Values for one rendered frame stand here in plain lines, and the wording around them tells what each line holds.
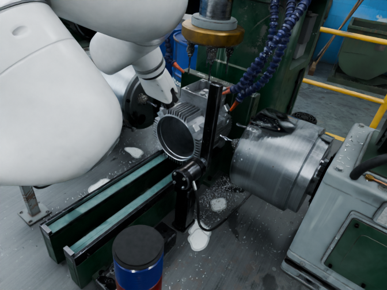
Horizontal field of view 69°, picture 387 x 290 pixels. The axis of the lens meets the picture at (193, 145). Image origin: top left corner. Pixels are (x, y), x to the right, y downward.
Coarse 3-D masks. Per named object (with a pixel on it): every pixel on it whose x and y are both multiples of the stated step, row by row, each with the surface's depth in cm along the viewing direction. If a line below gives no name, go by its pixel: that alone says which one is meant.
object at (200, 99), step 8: (200, 80) 95; (184, 88) 88; (192, 88) 93; (200, 88) 96; (208, 88) 96; (224, 88) 91; (184, 96) 88; (192, 96) 86; (200, 96) 84; (224, 96) 92; (200, 104) 86
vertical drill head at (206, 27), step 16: (208, 0) 72; (224, 0) 72; (192, 16) 78; (208, 16) 74; (224, 16) 74; (192, 32) 74; (208, 32) 72; (224, 32) 73; (240, 32) 75; (192, 48) 80; (208, 48) 77; (208, 80) 82
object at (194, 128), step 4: (164, 108) 87; (224, 108) 93; (228, 108) 94; (160, 112) 86; (164, 112) 86; (224, 112) 94; (160, 116) 87; (192, 124) 81; (196, 124) 82; (192, 128) 81; (196, 128) 81; (192, 132) 82; (156, 144) 94; (160, 148) 94
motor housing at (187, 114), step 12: (180, 108) 85; (192, 108) 85; (156, 120) 90; (168, 120) 94; (180, 120) 100; (192, 120) 84; (156, 132) 92; (168, 132) 96; (180, 132) 100; (216, 132) 89; (228, 132) 97; (168, 144) 95; (180, 144) 97; (192, 144) 99; (216, 144) 94; (168, 156) 94; (180, 156) 92; (192, 156) 86
